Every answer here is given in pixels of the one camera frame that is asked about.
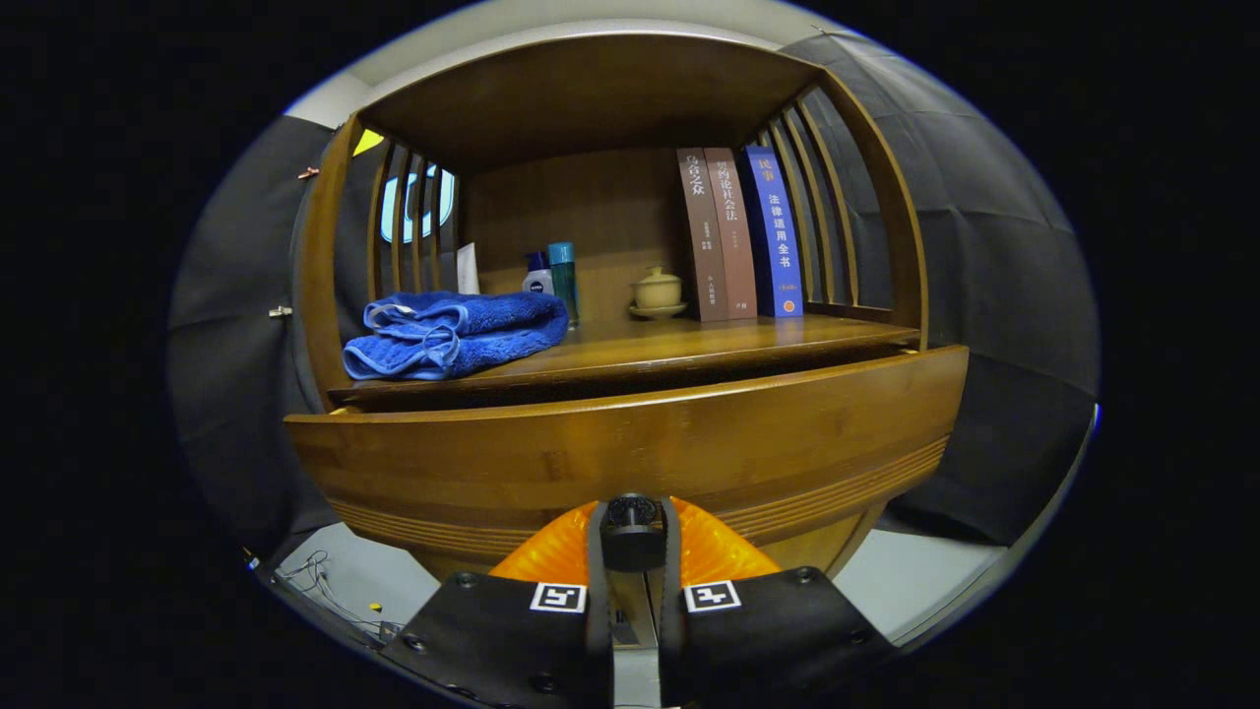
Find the dark brown book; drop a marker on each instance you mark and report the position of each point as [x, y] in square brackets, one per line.
[704, 246]

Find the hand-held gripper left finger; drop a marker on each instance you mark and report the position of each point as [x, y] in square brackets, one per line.
[512, 640]

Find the folded blue towel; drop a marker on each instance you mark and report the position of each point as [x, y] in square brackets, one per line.
[463, 330]

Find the white tube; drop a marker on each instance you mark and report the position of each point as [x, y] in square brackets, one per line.
[468, 271]

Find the teal bottle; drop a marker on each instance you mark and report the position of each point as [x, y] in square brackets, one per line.
[564, 281]

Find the beige lidded tea cup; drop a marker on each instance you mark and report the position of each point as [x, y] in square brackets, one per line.
[658, 292]

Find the wooden drawer with black knob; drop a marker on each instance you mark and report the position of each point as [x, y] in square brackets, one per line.
[591, 443]

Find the white and blue lotion bottle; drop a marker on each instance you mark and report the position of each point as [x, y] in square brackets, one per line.
[537, 281]

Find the wooden countertop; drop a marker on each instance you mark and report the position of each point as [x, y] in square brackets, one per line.
[689, 340]

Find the wooden cabinet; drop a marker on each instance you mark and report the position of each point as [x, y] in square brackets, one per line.
[591, 98]

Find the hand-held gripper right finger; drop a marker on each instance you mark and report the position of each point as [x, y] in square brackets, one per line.
[758, 640]

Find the blue book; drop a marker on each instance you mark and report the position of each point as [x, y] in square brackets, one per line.
[778, 236]

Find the reddish brown book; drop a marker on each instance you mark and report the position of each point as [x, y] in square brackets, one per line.
[733, 236]

